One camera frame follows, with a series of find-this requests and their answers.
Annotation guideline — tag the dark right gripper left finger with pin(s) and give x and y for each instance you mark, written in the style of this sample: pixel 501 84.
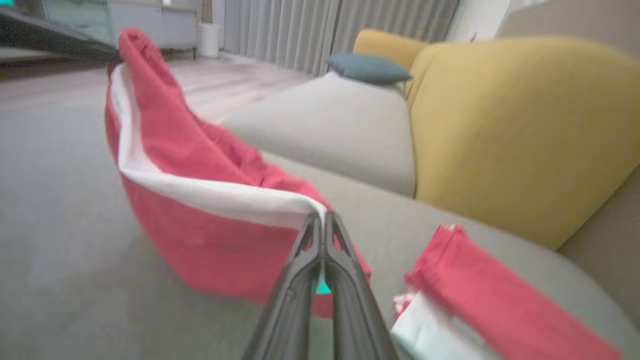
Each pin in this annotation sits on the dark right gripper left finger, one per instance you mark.
pixel 287 310

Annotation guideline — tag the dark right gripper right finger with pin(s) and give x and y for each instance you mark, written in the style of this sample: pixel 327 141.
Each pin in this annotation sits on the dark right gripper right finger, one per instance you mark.
pixel 357 310

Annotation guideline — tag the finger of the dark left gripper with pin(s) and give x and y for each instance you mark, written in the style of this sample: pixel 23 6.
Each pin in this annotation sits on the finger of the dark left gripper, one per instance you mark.
pixel 50 37

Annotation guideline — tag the red shorts with white trim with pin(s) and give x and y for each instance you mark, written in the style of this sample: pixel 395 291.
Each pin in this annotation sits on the red shorts with white trim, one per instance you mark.
pixel 200 240

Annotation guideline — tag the red basketball jersey number 23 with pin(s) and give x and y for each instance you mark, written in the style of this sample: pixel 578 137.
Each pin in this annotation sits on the red basketball jersey number 23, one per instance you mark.
pixel 490 300

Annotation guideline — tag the light grey low cabinet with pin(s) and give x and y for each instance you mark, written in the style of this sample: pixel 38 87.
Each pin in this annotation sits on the light grey low cabinet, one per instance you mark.
pixel 150 22

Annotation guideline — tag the white ribbed bin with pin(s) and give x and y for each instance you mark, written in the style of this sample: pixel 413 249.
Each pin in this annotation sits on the white ribbed bin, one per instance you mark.
pixel 209 40

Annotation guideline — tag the grey sofa seat cushion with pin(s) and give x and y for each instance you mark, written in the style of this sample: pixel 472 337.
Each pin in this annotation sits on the grey sofa seat cushion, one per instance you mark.
pixel 340 130

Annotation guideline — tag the grey sofa chaise cushion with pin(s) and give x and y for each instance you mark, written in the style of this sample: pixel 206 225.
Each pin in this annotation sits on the grey sofa chaise cushion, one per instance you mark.
pixel 65 250

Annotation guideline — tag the yellow sofa back cushion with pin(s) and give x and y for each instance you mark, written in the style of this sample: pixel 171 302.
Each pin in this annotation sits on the yellow sofa back cushion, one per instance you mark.
pixel 385 45
pixel 525 140
pixel 417 70

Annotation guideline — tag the blue throw pillow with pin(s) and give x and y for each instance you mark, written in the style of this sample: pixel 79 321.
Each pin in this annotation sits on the blue throw pillow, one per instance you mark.
pixel 370 69

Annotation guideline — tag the grey pleated curtain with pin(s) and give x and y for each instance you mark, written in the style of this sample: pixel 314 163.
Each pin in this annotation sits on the grey pleated curtain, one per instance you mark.
pixel 310 30

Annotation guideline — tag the grey sofa end panel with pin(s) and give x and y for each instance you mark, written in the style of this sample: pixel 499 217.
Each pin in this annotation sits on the grey sofa end panel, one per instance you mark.
pixel 610 240

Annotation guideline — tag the beige partition panel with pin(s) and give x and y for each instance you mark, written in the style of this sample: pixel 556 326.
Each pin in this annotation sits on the beige partition panel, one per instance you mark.
pixel 575 20

